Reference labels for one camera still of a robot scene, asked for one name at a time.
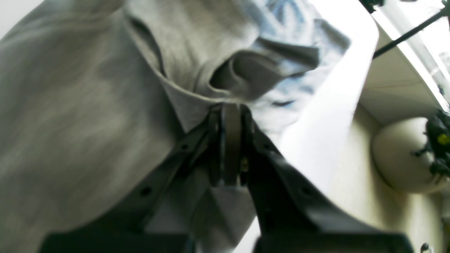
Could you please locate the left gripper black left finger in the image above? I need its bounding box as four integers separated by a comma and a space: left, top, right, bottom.
39, 104, 232, 253

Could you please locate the round white object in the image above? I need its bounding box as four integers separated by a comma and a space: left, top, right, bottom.
371, 117, 449, 194

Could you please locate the grey T-shirt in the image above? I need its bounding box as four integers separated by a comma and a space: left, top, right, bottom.
0, 0, 351, 253

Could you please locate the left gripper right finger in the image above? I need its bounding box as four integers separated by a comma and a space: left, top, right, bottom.
232, 104, 414, 253

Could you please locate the black tripod stand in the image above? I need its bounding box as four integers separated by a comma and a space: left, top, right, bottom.
360, 0, 449, 59

